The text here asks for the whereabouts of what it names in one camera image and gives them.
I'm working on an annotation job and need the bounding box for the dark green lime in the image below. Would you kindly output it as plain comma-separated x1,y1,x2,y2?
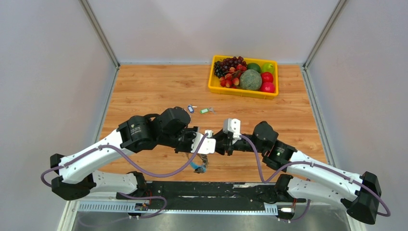
246,63,261,73

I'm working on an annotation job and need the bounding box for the yellow plastic bin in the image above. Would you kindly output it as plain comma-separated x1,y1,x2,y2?
208,55,279,99

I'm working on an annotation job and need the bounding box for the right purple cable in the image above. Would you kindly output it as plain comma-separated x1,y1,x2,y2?
241,134,392,222

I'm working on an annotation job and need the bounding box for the red apple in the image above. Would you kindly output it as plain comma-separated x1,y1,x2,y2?
259,82,276,93
261,72,274,83

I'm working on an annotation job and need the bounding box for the cherry cluster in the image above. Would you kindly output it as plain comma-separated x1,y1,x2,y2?
215,64,247,89

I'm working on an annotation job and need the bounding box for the red apple upper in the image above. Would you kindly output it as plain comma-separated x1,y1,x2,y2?
261,72,274,83

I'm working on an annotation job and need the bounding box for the green apple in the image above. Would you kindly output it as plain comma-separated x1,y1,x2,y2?
261,63,276,74

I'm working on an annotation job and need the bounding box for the purple cable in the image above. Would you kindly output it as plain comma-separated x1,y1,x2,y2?
241,134,392,222
40,133,209,219

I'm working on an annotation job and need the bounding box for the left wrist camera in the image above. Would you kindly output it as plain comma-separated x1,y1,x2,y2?
191,130,216,155

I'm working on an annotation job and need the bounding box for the cantaloupe melon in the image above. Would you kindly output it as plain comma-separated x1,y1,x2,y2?
240,69,262,90

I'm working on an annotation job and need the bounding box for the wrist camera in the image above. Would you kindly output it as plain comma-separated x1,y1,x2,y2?
191,130,216,155
222,118,241,143

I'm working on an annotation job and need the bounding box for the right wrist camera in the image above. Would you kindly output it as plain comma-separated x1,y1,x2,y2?
222,118,241,143

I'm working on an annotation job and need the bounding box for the red apple lower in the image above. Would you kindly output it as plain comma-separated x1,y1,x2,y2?
259,82,276,93

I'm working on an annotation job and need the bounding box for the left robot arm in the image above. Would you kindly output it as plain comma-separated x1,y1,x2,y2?
50,107,206,201

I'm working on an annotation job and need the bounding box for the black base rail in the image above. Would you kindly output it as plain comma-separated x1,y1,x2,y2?
132,181,294,211

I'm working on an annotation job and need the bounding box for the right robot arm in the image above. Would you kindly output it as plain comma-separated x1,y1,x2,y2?
211,119,391,225

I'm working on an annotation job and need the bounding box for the green key tag with key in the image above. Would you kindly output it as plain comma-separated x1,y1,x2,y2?
200,107,215,114

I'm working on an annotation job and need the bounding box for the dark grape bunch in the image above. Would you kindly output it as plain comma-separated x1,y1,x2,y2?
213,56,247,78

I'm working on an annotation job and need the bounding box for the metal key organizer blue handle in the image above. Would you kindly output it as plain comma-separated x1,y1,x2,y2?
186,153,209,174

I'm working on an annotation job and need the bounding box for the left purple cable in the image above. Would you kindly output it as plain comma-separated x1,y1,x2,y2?
40,133,209,219

